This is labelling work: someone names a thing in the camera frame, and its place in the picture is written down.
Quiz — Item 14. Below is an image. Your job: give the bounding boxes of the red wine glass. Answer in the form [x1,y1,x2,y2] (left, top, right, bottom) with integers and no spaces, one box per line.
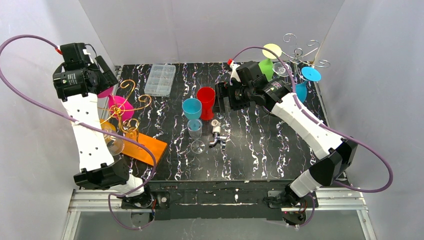
[196,87,216,121]

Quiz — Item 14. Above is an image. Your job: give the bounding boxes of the pink wine glass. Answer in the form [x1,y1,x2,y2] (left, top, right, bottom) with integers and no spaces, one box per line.
[97,90,134,121]

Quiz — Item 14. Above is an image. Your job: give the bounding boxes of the light blue wine glass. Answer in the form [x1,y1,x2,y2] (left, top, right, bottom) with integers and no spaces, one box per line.
[182,98,202,132]

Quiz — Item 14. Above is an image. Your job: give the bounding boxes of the clear wine glass gold rack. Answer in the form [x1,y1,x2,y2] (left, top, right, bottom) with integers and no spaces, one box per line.
[187,119,205,154]

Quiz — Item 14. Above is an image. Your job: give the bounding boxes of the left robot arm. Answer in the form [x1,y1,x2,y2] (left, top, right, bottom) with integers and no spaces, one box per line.
[52,42,145,198]

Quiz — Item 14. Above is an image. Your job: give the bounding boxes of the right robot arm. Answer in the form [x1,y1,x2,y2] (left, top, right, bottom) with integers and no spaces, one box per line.
[213,61,358,205]

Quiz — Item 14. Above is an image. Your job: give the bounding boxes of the green wine glass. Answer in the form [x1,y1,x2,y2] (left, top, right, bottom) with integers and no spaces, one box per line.
[258,43,283,81]

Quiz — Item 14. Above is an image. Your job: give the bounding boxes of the orange yellow wine glass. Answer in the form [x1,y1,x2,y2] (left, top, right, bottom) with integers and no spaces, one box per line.
[99,119,116,133]

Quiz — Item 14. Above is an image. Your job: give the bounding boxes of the blue wine glass silver rack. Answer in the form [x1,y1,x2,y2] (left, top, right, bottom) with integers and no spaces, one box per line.
[295,66,322,103]

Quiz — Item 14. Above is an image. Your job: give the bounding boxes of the orange wooden rack base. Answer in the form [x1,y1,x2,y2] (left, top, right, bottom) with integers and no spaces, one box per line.
[120,132,169,168]

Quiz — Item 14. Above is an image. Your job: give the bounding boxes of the clear plastic screw box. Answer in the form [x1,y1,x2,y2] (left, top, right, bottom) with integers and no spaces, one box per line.
[144,64,176,97]

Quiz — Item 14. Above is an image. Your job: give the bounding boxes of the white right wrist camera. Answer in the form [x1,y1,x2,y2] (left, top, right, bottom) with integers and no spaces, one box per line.
[227,58,241,86]

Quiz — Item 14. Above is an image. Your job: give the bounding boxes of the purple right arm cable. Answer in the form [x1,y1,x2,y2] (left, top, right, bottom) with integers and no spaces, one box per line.
[233,45,394,228]

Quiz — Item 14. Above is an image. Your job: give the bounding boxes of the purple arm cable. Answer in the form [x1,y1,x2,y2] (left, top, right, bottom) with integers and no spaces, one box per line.
[233,45,394,228]
[0,34,158,231]

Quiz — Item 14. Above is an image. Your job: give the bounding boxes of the gold wire glass rack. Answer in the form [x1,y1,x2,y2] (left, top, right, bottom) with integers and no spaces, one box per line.
[97,87,152,141]

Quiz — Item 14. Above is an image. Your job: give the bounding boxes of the silver wire glass rack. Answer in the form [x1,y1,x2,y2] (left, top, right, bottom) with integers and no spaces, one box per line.
[282,33,331,75]

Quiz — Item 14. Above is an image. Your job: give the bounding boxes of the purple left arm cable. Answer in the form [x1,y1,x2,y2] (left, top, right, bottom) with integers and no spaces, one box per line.
[0,34,158,231]

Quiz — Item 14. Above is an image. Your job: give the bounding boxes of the aluminium front rail frame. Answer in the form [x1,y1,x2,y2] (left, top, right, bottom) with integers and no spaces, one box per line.
[62,180,377,240]

